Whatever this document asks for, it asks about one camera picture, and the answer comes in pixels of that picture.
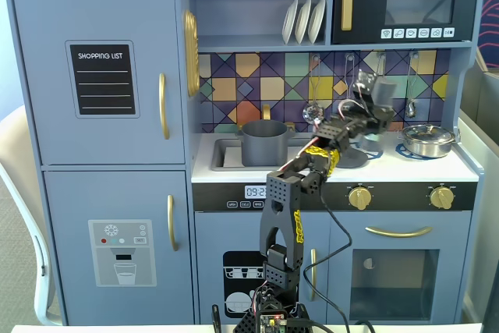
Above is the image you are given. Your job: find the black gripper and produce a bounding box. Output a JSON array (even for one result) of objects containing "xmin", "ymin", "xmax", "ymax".
[{"xmin": 345, "ymin": 105, "xmax": 395, "ymax": 140}]

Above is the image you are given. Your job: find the gray salt shaker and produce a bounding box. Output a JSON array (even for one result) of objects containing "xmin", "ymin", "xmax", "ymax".
[{"xmin": 360, "ymin": 77, "xmax": 398, "ymax": 154}]

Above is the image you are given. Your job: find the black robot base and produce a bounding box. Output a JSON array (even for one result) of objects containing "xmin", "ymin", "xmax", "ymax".
[{"xmin": 233, "ymin": 285, "xmax": 317, "ymax": 333}]

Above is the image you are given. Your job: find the gray pot lid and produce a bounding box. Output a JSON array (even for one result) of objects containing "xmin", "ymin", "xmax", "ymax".
[{"xmin": 334, "ymin": 145, "xmax": 370, "ymax": 168}]

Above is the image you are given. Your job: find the steel pot with lid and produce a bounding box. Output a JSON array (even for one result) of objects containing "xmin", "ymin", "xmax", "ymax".
[{"xmin": 401, "ymin": 123, "xmax": 457, "ymax": 158}]

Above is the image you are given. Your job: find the steel ladle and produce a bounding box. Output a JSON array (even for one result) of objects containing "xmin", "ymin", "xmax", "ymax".
[{"xmin": 374, "ymin": 51, "xmax": 388, "ymax": 77}]

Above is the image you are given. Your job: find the steel slotted spatula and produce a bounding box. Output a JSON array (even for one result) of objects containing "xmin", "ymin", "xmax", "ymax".
[{"xmin": 342, "ymin": 54, "xmax": 356, "ymax": 96}]

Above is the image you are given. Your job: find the steel slotted spoon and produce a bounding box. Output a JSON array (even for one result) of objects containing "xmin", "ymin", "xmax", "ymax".
[{"xmin": 302, "ymin": 55, "xmax": 327, "ymax": 125}]

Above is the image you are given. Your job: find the black oven control panel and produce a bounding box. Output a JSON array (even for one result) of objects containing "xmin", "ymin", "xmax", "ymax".
[{"xmin": 193, "ymin": 182, "xmax": 479, "ymax": 212}]

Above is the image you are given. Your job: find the gold stove knob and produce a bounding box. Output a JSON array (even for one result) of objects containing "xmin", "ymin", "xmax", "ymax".
[
  {"xmin": 348, "ymin": 186, "xmax": 372, "ymax": 211},
  {"xmin": 429, "ymin": 186, "xmax": 454, "ymax": 211}
]

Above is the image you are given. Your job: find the black toy microwave door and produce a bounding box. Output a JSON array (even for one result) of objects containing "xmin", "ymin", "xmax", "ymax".
[{"xmin": 331, "ymin": 0, "xmax": 480, "ymax": 45}]

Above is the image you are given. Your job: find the gold faucet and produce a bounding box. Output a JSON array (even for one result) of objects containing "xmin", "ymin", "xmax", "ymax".
[{"xmin": 261, "ymin": 103, "xmax": 297, "ymax": 131}]

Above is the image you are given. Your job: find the white plate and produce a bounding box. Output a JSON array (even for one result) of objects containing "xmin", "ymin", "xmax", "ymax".
[
  {"xmin": 295, "ymin": 0, "xmax": 313, "ymax": 45},
  {"xmin": 307, "ymin": 0, "xmax": 327, "ymax": 44},
  {"xmin": 281, "ymin": 0, "xmax": 300, "ymax": 45}
]

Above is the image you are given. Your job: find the gray printed pot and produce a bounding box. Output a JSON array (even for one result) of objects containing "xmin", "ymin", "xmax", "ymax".
[{"xmin": 235, "ymin": 119, "xmax": 297, "ymax": 168}]

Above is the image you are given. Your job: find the light blue desk divider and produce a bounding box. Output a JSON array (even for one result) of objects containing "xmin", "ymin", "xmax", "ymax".
[{"xmin": 459, "ymin": 71, "xmax": 499, "ymax": 322}]

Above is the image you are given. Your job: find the blue oven door with window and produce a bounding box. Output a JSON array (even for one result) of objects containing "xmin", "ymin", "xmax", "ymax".
[{"xmin": 330, "ymin": 211, "xmax": 472, "ymax": 324}]

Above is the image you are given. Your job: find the colourful tile backsplash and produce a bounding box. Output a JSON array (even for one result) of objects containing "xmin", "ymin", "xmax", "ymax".
[{"xmin": 198, "ymin": 50, "xmax": 451, "ymax": 134}]

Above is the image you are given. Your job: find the digital clock display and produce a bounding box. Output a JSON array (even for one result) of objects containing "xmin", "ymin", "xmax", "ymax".
[{"xmin": 244, "ymin": 185, "xmax": 270, "ymax": 200}]

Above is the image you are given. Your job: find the gray sink basin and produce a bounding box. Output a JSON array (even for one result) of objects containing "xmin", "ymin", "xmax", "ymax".
[{"xmin": 210, "ymin": 136, "xmax": 324, "ymax": 172}]

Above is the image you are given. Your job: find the gold toy phone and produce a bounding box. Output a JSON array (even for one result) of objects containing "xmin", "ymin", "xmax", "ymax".
[{"xmin": 182, "ymin": 9, "xmax": 201, "ymax": 97}]

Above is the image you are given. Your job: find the robot controller board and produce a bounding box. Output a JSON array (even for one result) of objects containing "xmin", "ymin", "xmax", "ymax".
[{"xmin": 255, "ymin": 309, "xmax": 292, "ymax": 333}]

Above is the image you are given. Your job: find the black table clamp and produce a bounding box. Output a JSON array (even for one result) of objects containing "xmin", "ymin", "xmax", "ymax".
[{"xmin": 210, "ymin": 303, "xmax": 223, "ymax": 333}]

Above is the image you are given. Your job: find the black shopping list board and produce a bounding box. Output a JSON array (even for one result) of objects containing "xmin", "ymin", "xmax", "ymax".
[{"xmin": 65, "ymin": 39, "xmax": 141, "ymax": 119}]

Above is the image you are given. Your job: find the blue ice dispenser freezer door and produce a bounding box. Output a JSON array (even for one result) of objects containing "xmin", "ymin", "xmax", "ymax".
[{"xmin": 42, "ymin": 170, "xmax": 196, "ymax": 326}]

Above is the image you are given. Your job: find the blue shopping list fridge door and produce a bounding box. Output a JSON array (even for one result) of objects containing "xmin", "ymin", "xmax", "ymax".
[{"xmin": 11, "ymin": 0, "xmax": 186, "ymax": 166}]

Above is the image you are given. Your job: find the white chair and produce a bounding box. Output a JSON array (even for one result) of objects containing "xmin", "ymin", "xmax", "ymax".
[{"xmin": 0, "ymin": 105, "xmax": 63, "ymax": 326}]

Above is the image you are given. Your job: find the gripper camera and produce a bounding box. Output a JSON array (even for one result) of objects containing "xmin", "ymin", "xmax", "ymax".
[{"xmin": 354, "ymin": 69, "xmax": 379, "ymax": 94}]

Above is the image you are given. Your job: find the gold microwave handle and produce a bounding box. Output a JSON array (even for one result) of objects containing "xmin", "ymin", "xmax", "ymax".
[{"xmin": 341, "ymin": 0, "xmax": 355, "ymax": 32}]

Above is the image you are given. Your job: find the gold oven handle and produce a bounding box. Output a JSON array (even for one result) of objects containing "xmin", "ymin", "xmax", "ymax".
[{"xmin": 365, "ymin": 225, "xmax": 433, "ymax": 239}]

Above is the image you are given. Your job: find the black camera cable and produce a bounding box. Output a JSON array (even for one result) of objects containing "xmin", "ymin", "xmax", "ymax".
[{"xmin": 303, "ymin": 176, "xmax": 375, "ymax": 328}]

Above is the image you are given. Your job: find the gold dishwasher handle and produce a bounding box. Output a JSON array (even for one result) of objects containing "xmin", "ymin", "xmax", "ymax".
[{"xmin": 310, "ymin": 247, "xmax": 319, "ymax": 303}]

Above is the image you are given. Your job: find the gold curved fridge handle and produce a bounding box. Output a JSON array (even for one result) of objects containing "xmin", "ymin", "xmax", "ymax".
[
  {"xmin": 157, "ymin": 72, "xmax": 172, "ymax": 140},
  {"xmin": 166, "ymin": 194, "xmax": 180, "ymax": 252}
]

